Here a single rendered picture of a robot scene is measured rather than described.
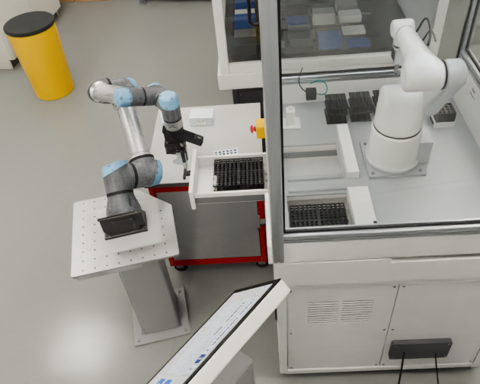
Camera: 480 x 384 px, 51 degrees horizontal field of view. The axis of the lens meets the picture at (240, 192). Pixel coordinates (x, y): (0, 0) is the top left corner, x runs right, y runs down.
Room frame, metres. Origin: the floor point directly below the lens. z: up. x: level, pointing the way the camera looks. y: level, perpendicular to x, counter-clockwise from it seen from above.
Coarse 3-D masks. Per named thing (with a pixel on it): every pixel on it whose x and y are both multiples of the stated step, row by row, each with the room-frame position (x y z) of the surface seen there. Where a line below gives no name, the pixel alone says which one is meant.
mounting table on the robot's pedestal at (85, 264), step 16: (80, 208) 1.67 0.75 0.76; (96, 208) 1.65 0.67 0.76; (160, 208) 1.61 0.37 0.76; (80, 224) 1.56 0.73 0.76; (96, 224) 1.55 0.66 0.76; (160, 224) 1.51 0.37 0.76; (80, 240) 1.47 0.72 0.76; (96, 240) 1.46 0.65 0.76; (176, 240) 1.41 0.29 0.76; (80, 256) 1.38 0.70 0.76; (96, 256) 1.37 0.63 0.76; (112, 256) 1.36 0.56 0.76; (128, 256) 1.35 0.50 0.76; (144, 256) 1.34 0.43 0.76; (160, 256) 1.33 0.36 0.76; (80, 272) 1.29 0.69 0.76; (96, 272) 1.28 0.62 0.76; (112, 272) 1.30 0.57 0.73
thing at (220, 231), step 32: (160, 128) 2.21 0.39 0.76; (192, 128) 2.18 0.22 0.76; (224, 128) 2.15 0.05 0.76; (160, 160) 1.95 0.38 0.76; (160, 192) 1.79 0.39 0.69; (192, 224) 1.78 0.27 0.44; (224, 224) 1.77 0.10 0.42; (256, 224) 1.76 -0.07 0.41; (192, 256) 1.79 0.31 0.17; (224, 256) 1.77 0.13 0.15; (256, 256) 1.76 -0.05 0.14
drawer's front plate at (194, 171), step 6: (192, 156) 1.75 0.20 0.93; (192, 162) 1.70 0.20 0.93; (192, 168) 1.66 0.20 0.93; (198, 168) 1.75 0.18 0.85; (192, 174) 1.62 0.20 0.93; (198, 174) 1.72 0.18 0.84; (192, 180) 1.59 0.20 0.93; (192, 186) 1.55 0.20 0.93; (192, 192) 1.52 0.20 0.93; (192, 198) 1.52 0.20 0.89; (192, 204) 1.52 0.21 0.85
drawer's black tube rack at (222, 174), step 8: (240, 160) 1.72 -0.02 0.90; (248, 160) 1.71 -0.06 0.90; (256, 160) 1.71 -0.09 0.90; (224, 168) 1.71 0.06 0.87; (232, 168) 1.67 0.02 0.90; (240, 168) 1.66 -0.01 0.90; (248, 168) 1.66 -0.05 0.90; (256, 168) 1.65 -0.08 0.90; (224, 176) 1.65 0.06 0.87; (232, 176) 1.62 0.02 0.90; (240, 176) 1.61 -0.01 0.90; (248, 176) 1.61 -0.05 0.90; (256, 176) 1.60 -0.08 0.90; (224, 184) 1.57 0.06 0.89; (232, 184) 1.60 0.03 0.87; (240, 184) 1.56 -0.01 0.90; (248, 184) 1.55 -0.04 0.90; (256, 184) 1.55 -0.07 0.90
